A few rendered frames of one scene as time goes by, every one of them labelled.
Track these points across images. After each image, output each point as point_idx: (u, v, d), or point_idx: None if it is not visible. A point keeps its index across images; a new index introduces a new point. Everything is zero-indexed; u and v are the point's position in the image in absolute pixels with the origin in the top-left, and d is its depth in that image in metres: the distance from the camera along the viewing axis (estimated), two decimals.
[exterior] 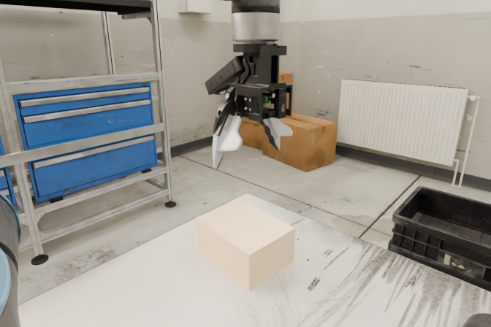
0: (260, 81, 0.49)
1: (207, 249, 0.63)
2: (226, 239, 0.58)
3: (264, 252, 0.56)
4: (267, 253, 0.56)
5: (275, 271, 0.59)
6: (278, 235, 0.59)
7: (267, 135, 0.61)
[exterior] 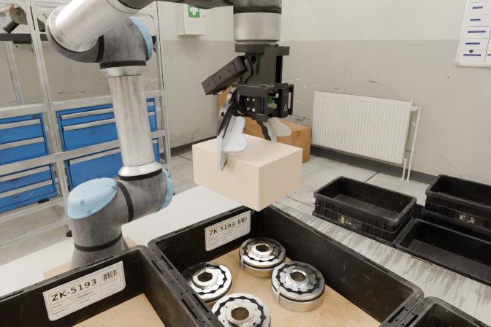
0: (264, 81, 0.49)
1: (206, 179, 0.58)
2: (229, 158, 0.52)
3: (272, 168, 0.51)
4: (275, 170, 0.52)
5: (283, 194, 0.55)
6: (286, 153, 0.54)
7: (264, 135, 0.61)
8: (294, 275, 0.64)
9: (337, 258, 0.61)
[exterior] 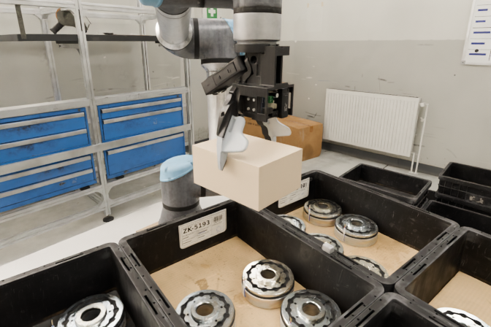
0: (264, 81, 0.49)
1: (206, 179, 0.58)
2: (229, 158, 0.52)
3: (272, 168, 0.51)
4: (275, 170, 0.52)
5: (283, 194, 0.55)
6: (286, 153, 0.54)
7: (264, 135, 0.61)
8: (352, 222, 0.82)
9: (386, 208, 0.80)
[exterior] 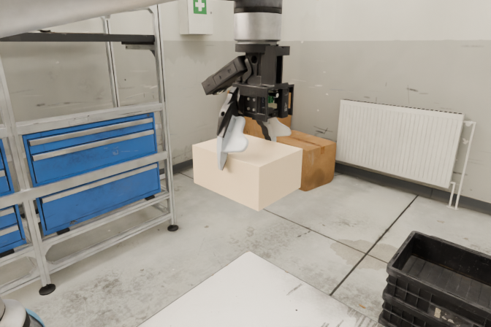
0: (264, 81, 0.49)
1: (206, 179, 0.58)
2: (229, 158, 0.52)
3: (272, 168, 0.51)
4: (275, 170, 0.52)
5: (283, 194, 0.55)
6: (286, 153, 0.54)
7: (264, 136, 0.61)
8: None
9: None
